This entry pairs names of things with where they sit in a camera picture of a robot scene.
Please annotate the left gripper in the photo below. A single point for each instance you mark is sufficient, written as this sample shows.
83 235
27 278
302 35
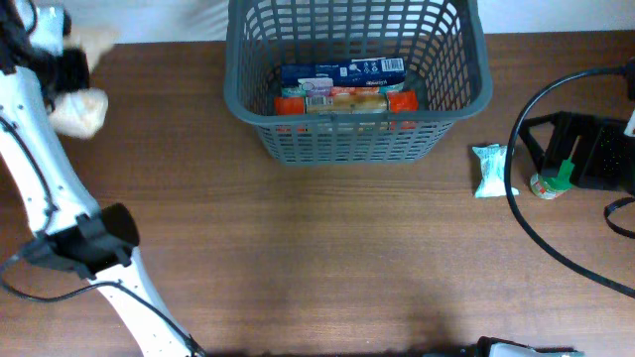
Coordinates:
79 77

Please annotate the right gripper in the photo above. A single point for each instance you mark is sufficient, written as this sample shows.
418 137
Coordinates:
596 152

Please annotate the beige crinkled pouch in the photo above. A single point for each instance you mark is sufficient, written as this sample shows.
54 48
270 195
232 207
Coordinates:
78 109

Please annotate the green lid jar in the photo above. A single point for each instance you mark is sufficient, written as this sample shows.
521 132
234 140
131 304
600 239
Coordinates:
553 187

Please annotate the grey plastic basket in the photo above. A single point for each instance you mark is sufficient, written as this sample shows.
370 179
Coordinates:
441 42

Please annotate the blue tissue multipack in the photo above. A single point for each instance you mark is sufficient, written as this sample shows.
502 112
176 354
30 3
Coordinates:
355 76

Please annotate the orange spaghetti packet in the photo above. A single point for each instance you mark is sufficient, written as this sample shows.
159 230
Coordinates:
368 103

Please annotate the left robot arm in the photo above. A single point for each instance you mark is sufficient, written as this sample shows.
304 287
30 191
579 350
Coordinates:
71 232

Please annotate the mint green wipes packet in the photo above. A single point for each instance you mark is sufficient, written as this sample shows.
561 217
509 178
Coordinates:
492 165

